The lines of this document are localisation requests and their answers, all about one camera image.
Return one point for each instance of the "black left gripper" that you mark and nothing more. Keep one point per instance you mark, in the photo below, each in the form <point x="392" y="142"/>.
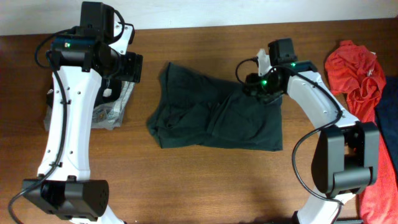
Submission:
<point x="133" y="70"/>

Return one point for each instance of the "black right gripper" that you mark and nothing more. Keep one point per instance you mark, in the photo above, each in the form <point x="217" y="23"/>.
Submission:
<point x="253" y="82"/>

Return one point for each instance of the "dark green Nike t-shirt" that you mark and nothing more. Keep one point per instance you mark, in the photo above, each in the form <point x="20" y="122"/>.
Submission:
<point x="195" y="109"/>

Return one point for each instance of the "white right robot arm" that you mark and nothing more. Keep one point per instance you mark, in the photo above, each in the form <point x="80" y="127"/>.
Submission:
<point x="345" y="161"/>

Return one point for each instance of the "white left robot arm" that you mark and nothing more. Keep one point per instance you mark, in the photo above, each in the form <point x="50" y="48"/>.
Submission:
<point x="81" y="59"/>

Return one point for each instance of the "black folded garment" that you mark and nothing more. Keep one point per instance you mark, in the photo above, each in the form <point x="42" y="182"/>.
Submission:
<point x="109" y="91"/>

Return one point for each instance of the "grey folded garment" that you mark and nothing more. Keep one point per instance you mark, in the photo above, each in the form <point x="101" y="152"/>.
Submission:
<point x="110" y="115"/>

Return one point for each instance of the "navy blue garment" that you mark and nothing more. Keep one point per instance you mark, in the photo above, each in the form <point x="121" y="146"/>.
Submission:
<point x="386" y="113"/>

